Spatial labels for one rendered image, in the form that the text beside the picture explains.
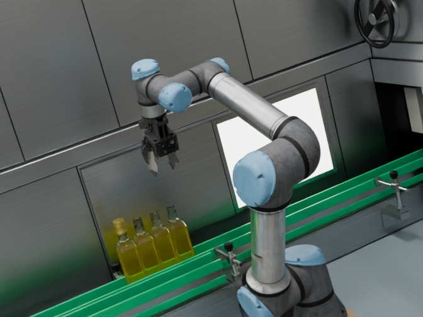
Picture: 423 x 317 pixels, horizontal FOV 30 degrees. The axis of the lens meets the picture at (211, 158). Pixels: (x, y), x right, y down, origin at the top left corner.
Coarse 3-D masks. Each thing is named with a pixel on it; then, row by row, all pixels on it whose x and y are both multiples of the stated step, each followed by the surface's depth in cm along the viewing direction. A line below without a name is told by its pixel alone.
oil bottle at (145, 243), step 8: (136, 240) 245; (144, 240) 245; (152, 240) 246; (144, 248) 245; (152, 248) 246; (144, 256) 246; (152, 256) 247; (144, 264) 246; (152, 264) 247; (160, 264) 248; (152, 272) 248
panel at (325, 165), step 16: (304, 96) 278; (288, 112) 276; (304, 112) 279; (224, 128) 267; (240, 128) 269; (320, 128) 283; (224, 144) 268; (240, 144) 270; (256, 144) 273; (320, 144) 284; (320, 160) 285
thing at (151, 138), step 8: (144, 120) 217; (152, 120) 216; (160, 120) 219; (152, 128) 221; (160, 128) 219; (168, 128) 223; (144, 136) 223; (152, 136) 220; (160, 136) 219; (168, 136) 219; (176, 136) 220; (152, 144) 219; (160, 144) 219; (168, 144) 219; (176, 144) 222; (160, 152) 220; (168, 152) 221
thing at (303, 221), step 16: (416, 160) 282; (384, 176) 277; (400, 176) 280; (416, 176) 283; (352, 192) 273; (368, 192) 276; (384, 192) 278; (304, 208) 266; (320, 208) 268; (336, 208) 271; (352, 208) 274; (288, 224) 264; (304, 224) 267; (320, 224) 269; (240, 240) 257; (240, 256) 258; (160, 272) 247
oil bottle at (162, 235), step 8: (152, 232) 247; (160, 232) 247; (168, 232) 248; (160, 240) 247; (168, 240) 248; (160, 248) 247; (168, 248) 249; (160, 256) 248; (168, 256) 249; (176, 256) 250; (168, 264) 249
